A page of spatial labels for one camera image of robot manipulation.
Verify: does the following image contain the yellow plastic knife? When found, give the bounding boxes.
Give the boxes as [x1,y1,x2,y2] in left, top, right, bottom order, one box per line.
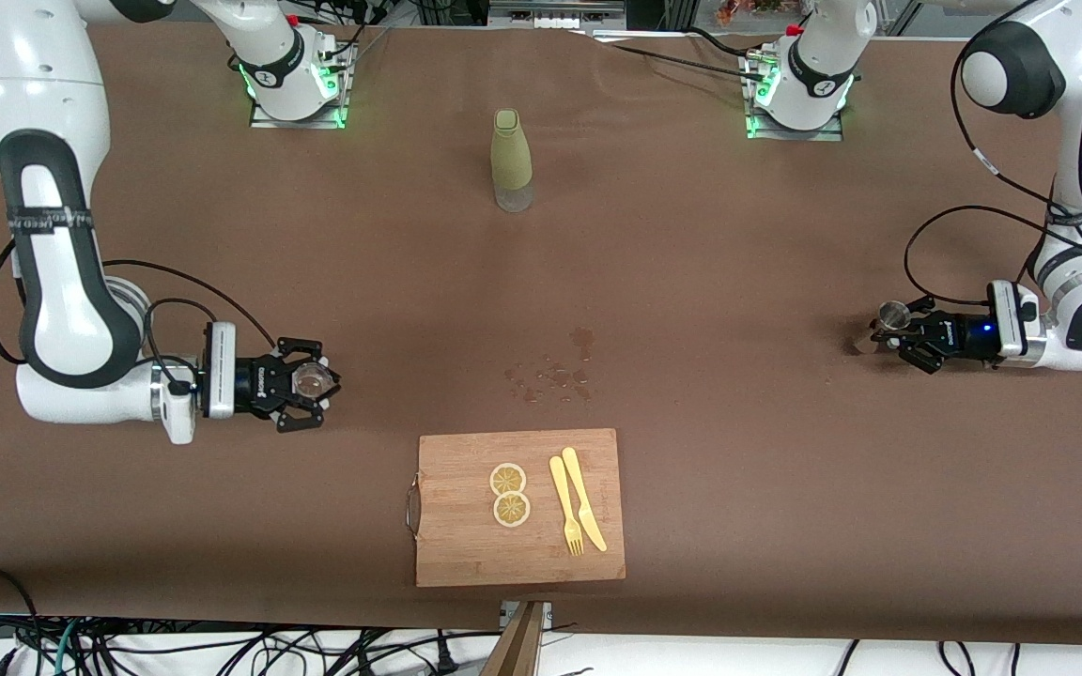
[561,447,609,553]

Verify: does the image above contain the wooden post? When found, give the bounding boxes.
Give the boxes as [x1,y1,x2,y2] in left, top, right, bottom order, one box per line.
[479,601,548,676]

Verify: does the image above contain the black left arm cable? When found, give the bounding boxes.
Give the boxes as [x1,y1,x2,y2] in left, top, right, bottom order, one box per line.
[904,0,1082,307]

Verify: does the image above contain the brown table cover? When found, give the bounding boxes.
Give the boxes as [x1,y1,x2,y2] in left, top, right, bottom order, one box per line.
[0,19,1082,649]

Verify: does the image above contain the yellow plastic fork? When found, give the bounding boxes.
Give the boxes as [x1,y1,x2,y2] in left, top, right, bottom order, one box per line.
[549,455,586,557]

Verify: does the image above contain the black cable with plug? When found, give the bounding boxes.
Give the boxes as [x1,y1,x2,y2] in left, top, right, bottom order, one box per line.
[353,629,460,676]

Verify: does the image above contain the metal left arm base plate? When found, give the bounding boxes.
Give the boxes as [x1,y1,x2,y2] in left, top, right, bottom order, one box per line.
[738,51,845,143]

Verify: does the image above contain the spilled liquid puddle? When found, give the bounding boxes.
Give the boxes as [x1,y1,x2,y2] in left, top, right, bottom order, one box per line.
[502,326,596,406]

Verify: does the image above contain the teal floor cable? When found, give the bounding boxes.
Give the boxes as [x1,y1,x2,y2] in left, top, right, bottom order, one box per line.
[49,618,84,676]

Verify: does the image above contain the steel jigger measuring cup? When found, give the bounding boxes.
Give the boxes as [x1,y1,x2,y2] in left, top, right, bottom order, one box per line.
[852,300,915,357]

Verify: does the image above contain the clear glass shaker cup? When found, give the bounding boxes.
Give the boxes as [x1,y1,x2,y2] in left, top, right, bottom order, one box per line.
[291,361,336,398]

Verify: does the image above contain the wooden cutting board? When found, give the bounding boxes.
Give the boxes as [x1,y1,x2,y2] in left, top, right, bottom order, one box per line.
[406,428,627,590]

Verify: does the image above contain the green sleeved glass bottle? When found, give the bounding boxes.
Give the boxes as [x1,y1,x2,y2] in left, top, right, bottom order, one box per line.
[490,109,535,214]

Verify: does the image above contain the black cable on table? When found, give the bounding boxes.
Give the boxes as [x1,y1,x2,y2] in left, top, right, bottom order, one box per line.
[593,26,767,78]

